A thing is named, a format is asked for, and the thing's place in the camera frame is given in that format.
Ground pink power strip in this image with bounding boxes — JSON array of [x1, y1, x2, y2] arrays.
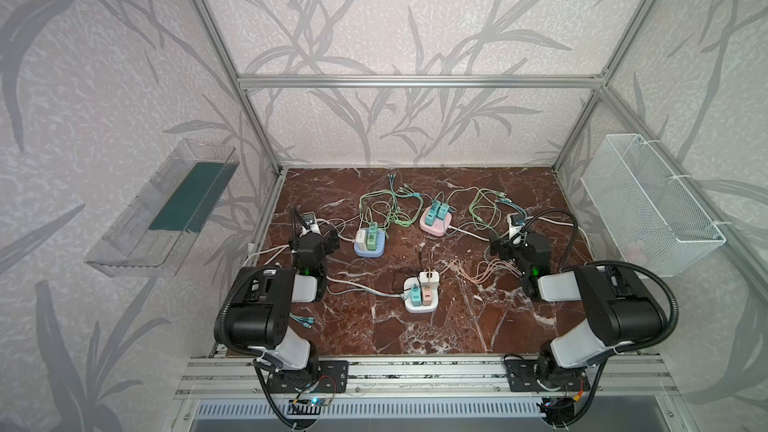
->
[[419, 202, 452, 237]]

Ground white charger plug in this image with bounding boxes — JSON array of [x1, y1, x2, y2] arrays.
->
[[417, 271, 440, 288]]

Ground green cable bundle left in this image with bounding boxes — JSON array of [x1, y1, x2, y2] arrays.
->
[[357, 187, 425, 230]]

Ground white wire mesh basket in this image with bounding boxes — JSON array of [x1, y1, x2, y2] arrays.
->
[[581, 134, 726, 277]]

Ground green cable bundle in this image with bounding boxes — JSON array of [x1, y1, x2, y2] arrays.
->
[[357, 187, 425, 230], [452, 187, 529, 235]]

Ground teal charger plug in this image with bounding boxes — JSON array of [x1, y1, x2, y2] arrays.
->
[[410, 284, 422, 307]]

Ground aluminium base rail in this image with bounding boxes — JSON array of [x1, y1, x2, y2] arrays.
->
[[174, 355, 680, 399]]

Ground white power cord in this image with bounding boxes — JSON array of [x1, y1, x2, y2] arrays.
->
[[326, 275, 406, 300]]

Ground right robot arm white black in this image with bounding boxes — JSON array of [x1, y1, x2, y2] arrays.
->
[[490, 231, 680, 382]]

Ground white power strip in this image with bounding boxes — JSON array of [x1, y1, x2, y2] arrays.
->
[[403, 277, 439, 314]]

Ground blue power strip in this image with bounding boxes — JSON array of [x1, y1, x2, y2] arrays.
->
[[353, 228, 386, 258]]

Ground clear plastic wall bin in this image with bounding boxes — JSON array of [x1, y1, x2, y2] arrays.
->
[[85, 139, 240, 278]]

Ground green cable bundle right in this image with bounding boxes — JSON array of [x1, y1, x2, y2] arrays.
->
[[452, 187, 529, 235]]

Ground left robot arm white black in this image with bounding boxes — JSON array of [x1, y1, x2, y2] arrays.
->
[[214, 208, 340, 382]]

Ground pink charger cable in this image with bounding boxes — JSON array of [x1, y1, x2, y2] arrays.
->
[[440, 257, 511, 289]]

